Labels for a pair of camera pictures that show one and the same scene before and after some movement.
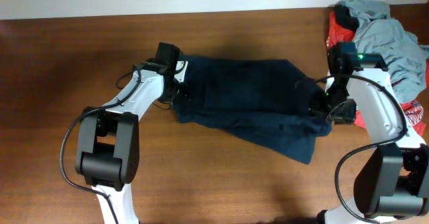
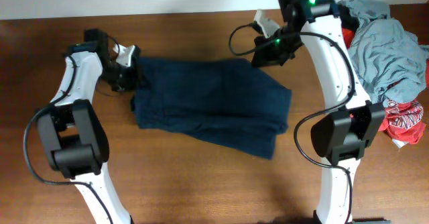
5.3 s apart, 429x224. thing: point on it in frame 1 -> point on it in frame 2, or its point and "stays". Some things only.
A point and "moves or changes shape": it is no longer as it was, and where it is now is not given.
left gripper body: [173, 94] -> [122, 78]
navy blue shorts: [266, 102] moves or changes shape
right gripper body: [335, 96] -> [279, 47]
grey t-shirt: [406, 56] stays
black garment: [344, 18] stays
